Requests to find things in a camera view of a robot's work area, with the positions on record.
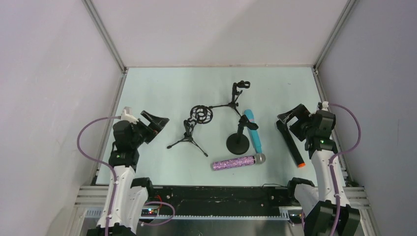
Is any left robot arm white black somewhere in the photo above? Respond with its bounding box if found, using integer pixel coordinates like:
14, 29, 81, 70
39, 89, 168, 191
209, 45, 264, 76
87, 107, 169, 236

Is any purple glitter microphone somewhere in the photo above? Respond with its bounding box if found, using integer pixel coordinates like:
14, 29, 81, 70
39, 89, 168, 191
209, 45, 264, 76
211, 153, 266, 171

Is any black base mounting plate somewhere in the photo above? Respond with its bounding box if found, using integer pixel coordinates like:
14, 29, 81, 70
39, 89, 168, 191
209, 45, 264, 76
149, 184, 300, 217

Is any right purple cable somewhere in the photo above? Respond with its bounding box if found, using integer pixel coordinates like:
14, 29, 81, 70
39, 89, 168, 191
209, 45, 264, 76
328, 103, 361, 236

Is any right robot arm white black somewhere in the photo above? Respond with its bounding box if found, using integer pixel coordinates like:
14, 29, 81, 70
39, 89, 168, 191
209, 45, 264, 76
276, 102, 360, 236

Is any tripod stand with shock mount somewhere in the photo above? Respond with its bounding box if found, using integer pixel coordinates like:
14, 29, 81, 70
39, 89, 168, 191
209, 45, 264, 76
167, 105, 213, 157

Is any black round base mic stand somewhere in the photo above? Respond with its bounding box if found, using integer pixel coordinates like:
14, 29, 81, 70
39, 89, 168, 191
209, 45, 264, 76
226, 115, 259, 155

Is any blue toy microphone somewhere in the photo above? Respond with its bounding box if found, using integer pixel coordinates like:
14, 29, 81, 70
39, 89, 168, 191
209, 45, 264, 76
243, 109, 262, 153

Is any tripod stand with clip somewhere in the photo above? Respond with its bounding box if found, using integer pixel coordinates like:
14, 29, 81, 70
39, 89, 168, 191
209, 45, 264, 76
209, 80, 251, 117

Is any black microphone orange end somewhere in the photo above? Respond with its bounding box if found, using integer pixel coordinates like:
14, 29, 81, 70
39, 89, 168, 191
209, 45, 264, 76
276, 120, 305, 168

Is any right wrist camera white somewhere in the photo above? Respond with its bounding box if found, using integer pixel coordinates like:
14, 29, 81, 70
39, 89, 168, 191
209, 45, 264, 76
318, 101, 329, 112

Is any purple cable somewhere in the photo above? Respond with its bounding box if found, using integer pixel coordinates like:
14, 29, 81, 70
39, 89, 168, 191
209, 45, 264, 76
77, 116, 122, 236
328, 103, 361, 236

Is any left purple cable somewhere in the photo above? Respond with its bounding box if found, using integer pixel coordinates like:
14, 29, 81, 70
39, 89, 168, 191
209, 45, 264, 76
77, 116, 122, 236

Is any aluminium frame rail front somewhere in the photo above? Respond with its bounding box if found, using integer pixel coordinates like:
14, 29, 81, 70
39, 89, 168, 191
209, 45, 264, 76
75, 184, 371, 220

